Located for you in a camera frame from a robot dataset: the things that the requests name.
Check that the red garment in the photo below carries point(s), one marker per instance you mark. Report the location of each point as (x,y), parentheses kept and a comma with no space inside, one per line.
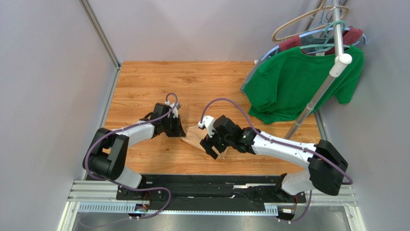
(296,52)

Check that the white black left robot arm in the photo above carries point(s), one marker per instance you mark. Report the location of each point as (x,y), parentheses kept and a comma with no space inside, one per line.
(106,157)

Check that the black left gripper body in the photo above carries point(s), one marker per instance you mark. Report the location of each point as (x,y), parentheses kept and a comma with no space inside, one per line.
(170,127)

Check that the beige cloth napkin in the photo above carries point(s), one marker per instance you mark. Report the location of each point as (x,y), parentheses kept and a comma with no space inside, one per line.
(193,137)

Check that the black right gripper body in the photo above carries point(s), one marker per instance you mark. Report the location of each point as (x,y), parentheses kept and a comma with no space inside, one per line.
(212,140)

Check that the aluminium frame rail left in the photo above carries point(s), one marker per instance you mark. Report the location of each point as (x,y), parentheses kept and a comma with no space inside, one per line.
(87,8)

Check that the aluminium front rail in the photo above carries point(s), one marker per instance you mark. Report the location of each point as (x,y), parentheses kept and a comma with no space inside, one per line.
(91,206)

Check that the light blue hanger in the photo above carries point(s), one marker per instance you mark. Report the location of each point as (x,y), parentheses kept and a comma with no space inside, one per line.
(351,36)

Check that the teal plastic hanger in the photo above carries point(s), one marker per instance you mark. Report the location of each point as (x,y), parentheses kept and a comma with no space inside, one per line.
(334,39)

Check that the silver white clothes rack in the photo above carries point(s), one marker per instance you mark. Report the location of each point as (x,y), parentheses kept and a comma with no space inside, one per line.
(337,12)

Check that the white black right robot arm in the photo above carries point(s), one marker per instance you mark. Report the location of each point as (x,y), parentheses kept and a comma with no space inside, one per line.
(324,168)

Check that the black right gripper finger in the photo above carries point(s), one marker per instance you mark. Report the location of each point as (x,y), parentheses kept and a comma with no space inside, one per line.
(221,147)
(208,147)

